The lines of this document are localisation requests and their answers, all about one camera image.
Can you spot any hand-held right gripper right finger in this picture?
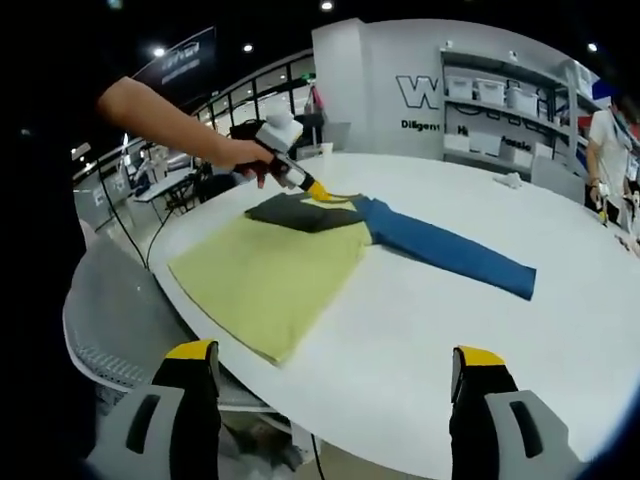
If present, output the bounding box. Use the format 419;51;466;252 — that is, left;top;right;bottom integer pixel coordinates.
448;344;586;480

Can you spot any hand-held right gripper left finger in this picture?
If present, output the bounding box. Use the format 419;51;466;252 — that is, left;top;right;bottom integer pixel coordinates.
84;338;222;480

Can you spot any yellow blue grey garment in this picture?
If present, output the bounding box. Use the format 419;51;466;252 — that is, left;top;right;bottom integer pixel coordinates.
167;192;538;369

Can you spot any person's left hand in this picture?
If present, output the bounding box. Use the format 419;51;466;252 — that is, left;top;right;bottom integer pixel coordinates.
219;138;276;191

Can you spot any red hanging cloth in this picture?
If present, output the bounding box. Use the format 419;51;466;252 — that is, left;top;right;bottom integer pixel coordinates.
305;84;326;115

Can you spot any black office chair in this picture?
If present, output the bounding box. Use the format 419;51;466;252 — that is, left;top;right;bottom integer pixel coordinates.
192;159;239;204

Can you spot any dark hanging banner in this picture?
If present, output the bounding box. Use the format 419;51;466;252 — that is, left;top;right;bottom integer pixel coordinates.
130;25;219;95

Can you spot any white office desk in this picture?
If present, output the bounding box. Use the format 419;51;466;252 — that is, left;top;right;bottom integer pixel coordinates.
132;174;199;207

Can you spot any group of round ceiling lights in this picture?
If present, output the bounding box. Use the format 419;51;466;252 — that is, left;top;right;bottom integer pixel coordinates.
152;0;600;59

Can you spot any grey mesh office chair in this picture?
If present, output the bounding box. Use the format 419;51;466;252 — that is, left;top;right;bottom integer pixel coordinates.
62;232;296;416

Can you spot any grey metal shelving unit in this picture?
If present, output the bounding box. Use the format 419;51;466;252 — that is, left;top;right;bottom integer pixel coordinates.
438;45;601;176

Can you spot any row of white storage bins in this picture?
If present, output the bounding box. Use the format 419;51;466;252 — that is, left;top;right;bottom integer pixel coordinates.
444;73;591;169

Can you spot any person's dark shirt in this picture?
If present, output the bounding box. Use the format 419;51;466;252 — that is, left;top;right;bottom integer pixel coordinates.
14;74;101;451

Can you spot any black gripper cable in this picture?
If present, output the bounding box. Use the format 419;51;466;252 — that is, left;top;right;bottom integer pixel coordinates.
96;162;151;274

